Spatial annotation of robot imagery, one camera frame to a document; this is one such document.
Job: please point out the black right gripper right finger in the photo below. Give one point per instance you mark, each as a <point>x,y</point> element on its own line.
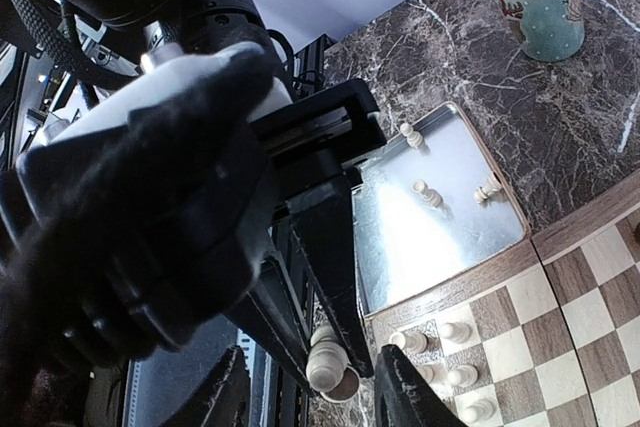
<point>402,396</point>

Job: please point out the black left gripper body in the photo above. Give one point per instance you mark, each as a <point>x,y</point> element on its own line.
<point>147,216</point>

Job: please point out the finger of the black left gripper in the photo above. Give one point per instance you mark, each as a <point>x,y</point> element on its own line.
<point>322,223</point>
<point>271,315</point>

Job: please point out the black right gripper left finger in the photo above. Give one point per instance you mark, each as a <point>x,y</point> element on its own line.
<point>223,397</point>

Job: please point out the white chess bishop piece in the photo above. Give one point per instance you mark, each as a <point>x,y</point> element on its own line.
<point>413,342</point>

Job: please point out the white chess pawn piece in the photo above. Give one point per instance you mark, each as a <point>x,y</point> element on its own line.
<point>463,376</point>

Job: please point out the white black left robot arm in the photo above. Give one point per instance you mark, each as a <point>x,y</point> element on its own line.
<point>110,43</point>

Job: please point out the white chess pieces in tray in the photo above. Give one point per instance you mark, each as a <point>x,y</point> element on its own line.
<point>445,166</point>

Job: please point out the wooden chess board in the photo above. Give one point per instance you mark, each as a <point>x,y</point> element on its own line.
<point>551,325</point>

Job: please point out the dark chess pieces row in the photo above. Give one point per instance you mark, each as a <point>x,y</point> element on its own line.
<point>636,234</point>

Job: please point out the metal tray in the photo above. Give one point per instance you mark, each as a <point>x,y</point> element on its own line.
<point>403,247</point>

